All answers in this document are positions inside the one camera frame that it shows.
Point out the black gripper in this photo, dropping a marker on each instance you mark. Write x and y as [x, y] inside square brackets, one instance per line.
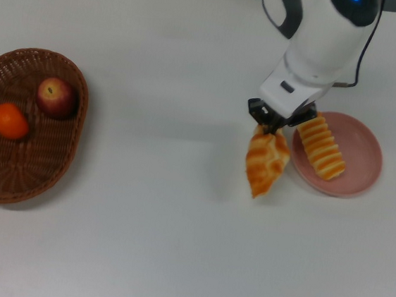
[286, 121]

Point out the braided toy bread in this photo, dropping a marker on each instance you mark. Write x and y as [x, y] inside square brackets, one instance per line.
[264, 162]

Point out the ridged toy bread roll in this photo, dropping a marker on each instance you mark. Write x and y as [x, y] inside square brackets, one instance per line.
[321, 151]

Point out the red toy apple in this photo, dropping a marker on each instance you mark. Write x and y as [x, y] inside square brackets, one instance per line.
[56, 98]

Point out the toy orange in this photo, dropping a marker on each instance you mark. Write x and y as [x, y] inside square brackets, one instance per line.
[9, 121]

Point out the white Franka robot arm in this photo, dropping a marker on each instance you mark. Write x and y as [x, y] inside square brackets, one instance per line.
[318, 44]

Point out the pink plate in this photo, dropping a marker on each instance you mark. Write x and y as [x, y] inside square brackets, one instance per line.
[360, 155]

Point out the brown woven basket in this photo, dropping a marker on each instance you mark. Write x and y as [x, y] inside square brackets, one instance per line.
[40, 167]

